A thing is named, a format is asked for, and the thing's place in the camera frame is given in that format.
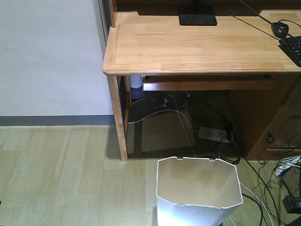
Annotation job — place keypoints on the black power adapter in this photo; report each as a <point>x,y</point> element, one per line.
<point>292,204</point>

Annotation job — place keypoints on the white plastic trash bin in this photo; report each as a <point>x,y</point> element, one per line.
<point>196,191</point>

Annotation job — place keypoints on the white power strip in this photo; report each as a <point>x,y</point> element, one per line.
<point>219,135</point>
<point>287,163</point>

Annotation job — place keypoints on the wooden desk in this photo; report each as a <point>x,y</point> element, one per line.
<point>239,54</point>

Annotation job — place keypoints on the black computer mouse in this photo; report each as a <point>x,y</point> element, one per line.
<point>279,29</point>

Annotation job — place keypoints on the black keyboard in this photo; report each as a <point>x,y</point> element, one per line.
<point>292,48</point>

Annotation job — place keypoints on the white cylinder under desk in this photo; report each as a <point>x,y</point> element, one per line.
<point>136,86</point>

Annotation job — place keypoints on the white power strip right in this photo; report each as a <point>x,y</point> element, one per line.
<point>287,163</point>

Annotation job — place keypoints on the black monitor stand base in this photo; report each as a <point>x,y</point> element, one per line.
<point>196,14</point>

